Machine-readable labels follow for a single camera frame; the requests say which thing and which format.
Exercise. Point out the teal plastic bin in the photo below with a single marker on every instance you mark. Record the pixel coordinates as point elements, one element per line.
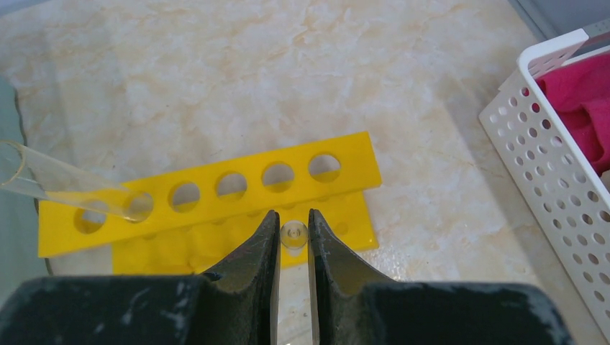
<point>19,218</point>

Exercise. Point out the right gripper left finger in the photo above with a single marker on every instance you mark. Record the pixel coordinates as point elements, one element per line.
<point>233,302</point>

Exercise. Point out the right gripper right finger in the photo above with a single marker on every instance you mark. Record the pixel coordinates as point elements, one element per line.
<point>354,303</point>

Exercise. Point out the pink cloth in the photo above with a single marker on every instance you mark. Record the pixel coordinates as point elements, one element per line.
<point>579,94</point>

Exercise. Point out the white perforated basket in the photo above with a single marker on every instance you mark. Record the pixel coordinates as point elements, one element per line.
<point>567,198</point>

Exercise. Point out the clear test tube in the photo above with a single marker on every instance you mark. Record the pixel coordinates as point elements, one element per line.
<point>31,173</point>
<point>294,235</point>

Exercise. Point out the yellow test tube rack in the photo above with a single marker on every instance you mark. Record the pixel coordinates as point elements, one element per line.
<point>202,214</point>

